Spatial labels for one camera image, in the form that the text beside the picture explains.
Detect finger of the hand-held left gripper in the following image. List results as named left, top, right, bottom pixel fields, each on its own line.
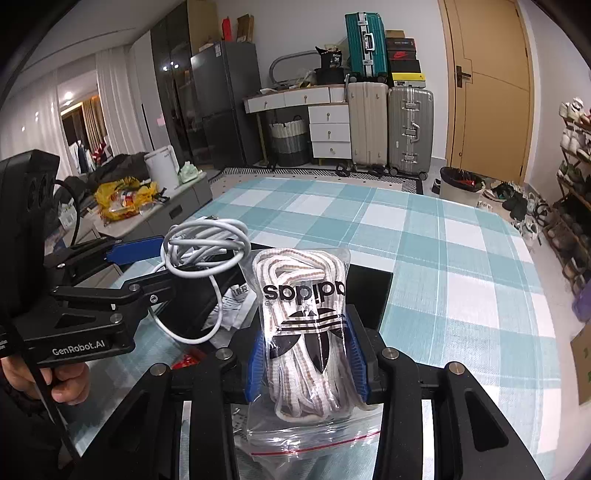
left=44, top=236, right=167, bottom=278
left=51, top=270, right=178, bottom=324

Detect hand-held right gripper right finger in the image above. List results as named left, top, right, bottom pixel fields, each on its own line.
left=344, top=305, right=541, bottom=480

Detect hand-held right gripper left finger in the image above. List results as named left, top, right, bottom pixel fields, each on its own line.
left=69, top=323, right=267, bottom=480

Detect clear zip bag of shoelaces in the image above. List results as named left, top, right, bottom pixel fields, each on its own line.
left=247, top=247, right=382, bottom=462

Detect white charging cable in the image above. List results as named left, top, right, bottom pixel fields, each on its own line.
left=148, top=217, right=253, bottom=345

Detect black cardboard box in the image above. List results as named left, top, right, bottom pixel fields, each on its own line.
left=173, top=240, right=394, bottom=370

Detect person's left forearm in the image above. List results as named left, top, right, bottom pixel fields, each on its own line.
left=0, top=381, right=65, bottom=480

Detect person's left hand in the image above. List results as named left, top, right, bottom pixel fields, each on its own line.
left=0, top=357, right=90, bottom=404

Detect yellow plastic bag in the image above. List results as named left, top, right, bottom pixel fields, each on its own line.
left=95, top=178, right=160, bottom=223

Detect white medicine sachet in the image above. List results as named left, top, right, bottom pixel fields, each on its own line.
left=205, top=286, right=259, bottom=331

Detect red small packet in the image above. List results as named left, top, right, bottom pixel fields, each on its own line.
left=171, top=353, right=208, bottom=370

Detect grey low cabinet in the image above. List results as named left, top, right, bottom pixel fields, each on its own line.
left=88, top=173, right=214, bottom=241

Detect white appliance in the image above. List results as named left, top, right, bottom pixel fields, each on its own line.
left=144, top=145, right=180, bottom=195

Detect black jacket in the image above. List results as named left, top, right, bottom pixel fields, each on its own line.
left=65, top=154, right=153, bottom=190

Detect teal white checked tablecloth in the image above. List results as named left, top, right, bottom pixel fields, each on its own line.
left=69, top=178, right=562, bottom=480

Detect white curtains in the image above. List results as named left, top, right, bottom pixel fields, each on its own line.
left=0, top=46, right=153, bottom=163

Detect dark glass cabinet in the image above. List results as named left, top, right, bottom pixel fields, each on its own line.
left=150, top=0, right=204, bottom=162

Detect grey refrigerator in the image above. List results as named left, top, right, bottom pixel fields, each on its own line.
left=190, top=41, right=264, bottom=169

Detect woven laundry basket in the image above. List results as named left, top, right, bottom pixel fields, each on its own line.
left=269, top=116, right=309, bottom=167

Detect white trash bin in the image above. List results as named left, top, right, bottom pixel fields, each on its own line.
left=438, top=166, right=486, bottom=206

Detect white desk with drawers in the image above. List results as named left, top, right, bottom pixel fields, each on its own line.
left=244, top=85, right=352, bottom=163

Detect large cardboard box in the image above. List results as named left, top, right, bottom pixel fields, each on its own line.
left=570, top=323, right=591, bottom=403

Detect pile of shoes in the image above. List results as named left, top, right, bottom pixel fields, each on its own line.
left=480, top=180, right=553, bottom=241

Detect purple bag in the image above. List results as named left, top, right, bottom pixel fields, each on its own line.
left=573, top=281, right=591, bottom=325

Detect silver suitcase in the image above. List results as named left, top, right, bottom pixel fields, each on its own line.
left=388, top=87, right=435, bottom=179

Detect beige suitcase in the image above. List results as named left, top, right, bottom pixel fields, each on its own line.
left=347, top=82, right=389, bottom=169

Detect brown cardboard box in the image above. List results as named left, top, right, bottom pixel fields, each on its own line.
left=236, top=14, right=256, bottom=45

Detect black paper bag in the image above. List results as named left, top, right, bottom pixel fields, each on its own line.
left=315, top=45, right=345, bottom=71

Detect wooden shoe rack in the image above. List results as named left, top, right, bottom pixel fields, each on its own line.
left=547, top=97, right=591, bottom=297

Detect tan wooden door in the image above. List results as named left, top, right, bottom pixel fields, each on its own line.
left=438, top=0, right=536, bottom=185

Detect teal suitcase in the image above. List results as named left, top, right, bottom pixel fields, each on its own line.
left=345, top=13, right=389, bottom=79

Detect grey oval frame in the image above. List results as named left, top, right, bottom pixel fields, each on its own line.
left=269, top=48, right=324, bottom=86

